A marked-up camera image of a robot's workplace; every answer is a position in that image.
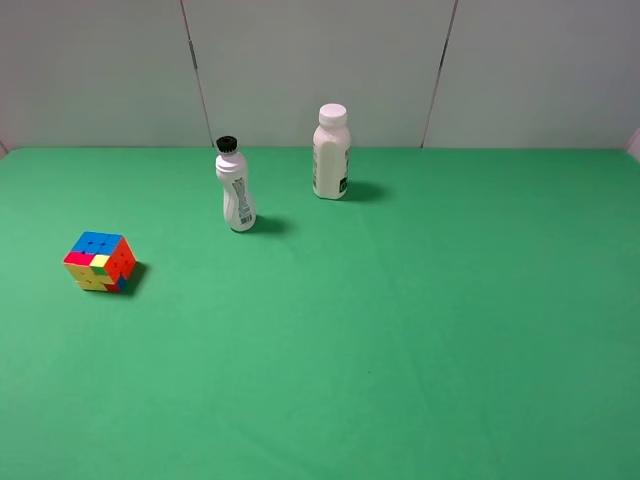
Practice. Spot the colourful puzzle cube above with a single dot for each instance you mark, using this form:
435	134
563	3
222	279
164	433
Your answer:
101	262

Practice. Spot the white curvy bottle black cap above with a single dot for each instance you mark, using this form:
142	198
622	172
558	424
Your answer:
239	208

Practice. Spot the white milk bottle white cap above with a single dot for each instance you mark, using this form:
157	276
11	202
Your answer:
331	150

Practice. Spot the green table cloth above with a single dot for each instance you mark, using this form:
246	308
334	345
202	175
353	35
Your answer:
460	314

